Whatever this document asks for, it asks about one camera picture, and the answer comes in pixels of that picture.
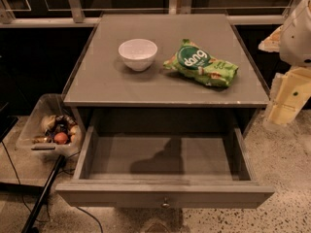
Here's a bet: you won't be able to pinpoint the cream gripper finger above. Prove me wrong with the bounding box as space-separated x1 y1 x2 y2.
259 26 282 52

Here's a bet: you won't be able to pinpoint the grey top drawer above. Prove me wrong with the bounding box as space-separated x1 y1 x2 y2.
56 128 274 209

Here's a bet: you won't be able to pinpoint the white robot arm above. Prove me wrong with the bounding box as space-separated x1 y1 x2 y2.
259 0 311 130

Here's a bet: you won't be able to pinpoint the grey drawer cabinet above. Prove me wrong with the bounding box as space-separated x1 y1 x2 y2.
64 15 268 119

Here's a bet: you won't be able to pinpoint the green dang snack bag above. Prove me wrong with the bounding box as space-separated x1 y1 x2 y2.
163 39 238 88

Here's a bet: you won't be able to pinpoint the white ceramic bowl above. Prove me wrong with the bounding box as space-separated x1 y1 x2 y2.
119 39 157 72

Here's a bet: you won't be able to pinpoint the assorted items in bin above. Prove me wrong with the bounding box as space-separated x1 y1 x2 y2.
32 115 79 145

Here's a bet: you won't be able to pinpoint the red apple in bin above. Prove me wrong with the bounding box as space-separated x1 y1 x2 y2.
53 132 68 145

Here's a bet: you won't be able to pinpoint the clear plastic bin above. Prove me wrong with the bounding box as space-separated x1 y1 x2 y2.
17 93 84 158

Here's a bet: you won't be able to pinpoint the black stand leg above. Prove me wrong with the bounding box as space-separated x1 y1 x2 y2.
21 155 65 233

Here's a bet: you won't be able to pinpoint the metal railing frame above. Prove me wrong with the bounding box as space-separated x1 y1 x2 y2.
0 0 301 27

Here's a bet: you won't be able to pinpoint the black cable on floor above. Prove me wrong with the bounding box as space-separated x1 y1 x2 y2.
0 141 105 233

